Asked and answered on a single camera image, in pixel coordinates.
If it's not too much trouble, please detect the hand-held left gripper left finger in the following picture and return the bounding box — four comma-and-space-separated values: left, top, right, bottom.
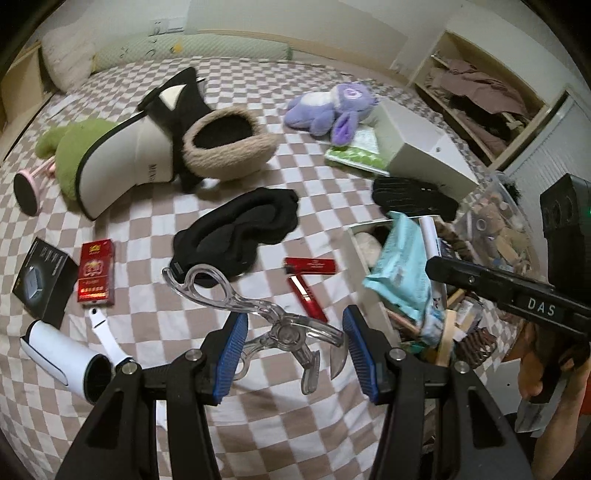
55, 311, 250, 480

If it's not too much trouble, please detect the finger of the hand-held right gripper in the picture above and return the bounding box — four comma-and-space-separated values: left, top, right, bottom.
425, 256, 575, 332

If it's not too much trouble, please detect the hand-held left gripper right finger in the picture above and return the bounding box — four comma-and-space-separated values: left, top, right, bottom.
342, 304, 539, 480

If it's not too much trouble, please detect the white storage box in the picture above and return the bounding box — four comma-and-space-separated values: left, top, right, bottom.
345, 220, 504, 370

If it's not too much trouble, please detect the person's right forearm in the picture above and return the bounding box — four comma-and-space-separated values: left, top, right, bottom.
533, 392, 591, 480

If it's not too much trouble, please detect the person's right hand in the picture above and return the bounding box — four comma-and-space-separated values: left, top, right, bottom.
516, 323, 591, 409

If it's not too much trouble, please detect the brown fur scarf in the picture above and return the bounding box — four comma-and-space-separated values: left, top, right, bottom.
434, 219, 476, 264

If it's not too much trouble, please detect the clear plastic bin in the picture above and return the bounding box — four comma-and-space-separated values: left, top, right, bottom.
455, 171, 552, 289

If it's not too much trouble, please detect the red slim case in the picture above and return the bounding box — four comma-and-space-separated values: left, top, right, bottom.
283, 257, 338, 274
287, 274, 329, 324

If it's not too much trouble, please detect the white ribbed door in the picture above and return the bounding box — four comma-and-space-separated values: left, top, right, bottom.
503, 88, 591, 204

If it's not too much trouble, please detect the teal wet wipes packet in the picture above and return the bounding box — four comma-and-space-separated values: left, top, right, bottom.
363, 211, 446, 324

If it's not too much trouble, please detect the beige plush item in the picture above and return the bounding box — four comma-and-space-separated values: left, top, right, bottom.
353, 231, 386, 268

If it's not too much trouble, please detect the black knit gloves pair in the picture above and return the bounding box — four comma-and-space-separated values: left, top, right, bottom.
372, 176, 460, 221

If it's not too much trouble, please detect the white smartwatch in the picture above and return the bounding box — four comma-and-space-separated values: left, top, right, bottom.
88, 308, 139, 370

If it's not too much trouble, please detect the white open box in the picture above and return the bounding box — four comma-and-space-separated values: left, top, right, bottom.
375, 99, 481, 201

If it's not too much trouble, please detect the red cigarette pack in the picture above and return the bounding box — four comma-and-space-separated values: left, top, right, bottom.
76, 239, 115, 306

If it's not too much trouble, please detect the white cylindrical handheld device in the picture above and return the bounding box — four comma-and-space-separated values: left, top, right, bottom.
20, 319, 116, 402

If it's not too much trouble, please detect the pile of clothes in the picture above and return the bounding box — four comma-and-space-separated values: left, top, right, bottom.
425, 56, 532, 155

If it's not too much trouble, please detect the green dotted tissue packet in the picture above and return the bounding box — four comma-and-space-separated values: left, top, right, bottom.
324, 127, 393, 175

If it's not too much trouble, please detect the brown fleece hat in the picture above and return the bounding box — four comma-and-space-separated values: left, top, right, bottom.
181, 107, 278, 180

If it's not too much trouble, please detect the black charger box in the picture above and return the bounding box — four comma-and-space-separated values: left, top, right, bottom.
11, 237, 79, 329

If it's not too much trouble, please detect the white visor cap black band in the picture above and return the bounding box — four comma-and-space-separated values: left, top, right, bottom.
74, 67, 213, 221

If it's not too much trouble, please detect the wooden wardrobe shelf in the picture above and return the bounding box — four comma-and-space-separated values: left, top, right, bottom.
406, 30, 571, 171

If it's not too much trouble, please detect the purple plush toy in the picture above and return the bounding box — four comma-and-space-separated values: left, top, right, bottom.
283, 80, 380, 144

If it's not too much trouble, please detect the pink stand mirror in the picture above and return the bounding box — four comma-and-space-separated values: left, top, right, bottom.
13, 157, 58, 217

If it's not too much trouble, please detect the green plush toy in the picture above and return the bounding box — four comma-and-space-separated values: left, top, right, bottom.
36, 117, 123, 204

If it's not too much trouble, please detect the green bolster pillow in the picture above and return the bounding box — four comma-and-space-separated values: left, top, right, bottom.
90, 33, 294, 72

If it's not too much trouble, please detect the white fluffy pillow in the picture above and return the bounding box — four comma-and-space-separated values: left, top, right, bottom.
41, 28, 95, 93

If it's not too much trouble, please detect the wooden bedside shelf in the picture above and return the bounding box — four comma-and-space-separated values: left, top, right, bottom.
0, 41, 47, 158

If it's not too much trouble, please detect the white wall switch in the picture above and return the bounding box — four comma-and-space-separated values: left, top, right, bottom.
148, 18, 183, 35

